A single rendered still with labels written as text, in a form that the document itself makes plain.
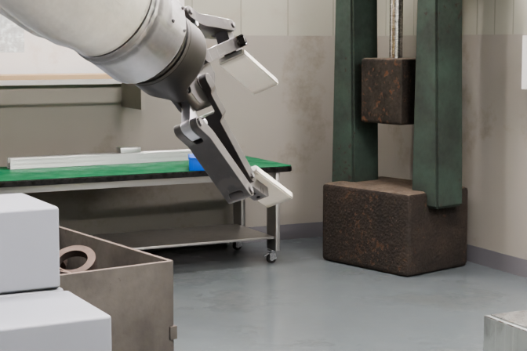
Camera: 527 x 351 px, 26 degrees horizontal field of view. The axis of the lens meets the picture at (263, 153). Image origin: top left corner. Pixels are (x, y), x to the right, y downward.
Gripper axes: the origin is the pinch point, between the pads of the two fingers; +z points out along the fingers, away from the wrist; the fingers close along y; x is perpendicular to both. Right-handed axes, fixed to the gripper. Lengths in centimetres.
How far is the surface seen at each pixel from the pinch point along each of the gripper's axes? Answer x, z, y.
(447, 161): 152, 552, 311
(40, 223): 143, 133, 94
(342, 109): 219, 549, 379
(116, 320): 186, 226, 106
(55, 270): 146, 143, 83
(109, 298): 184, 220, 112
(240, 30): 283, 528, 467
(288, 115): 282, 589, 420
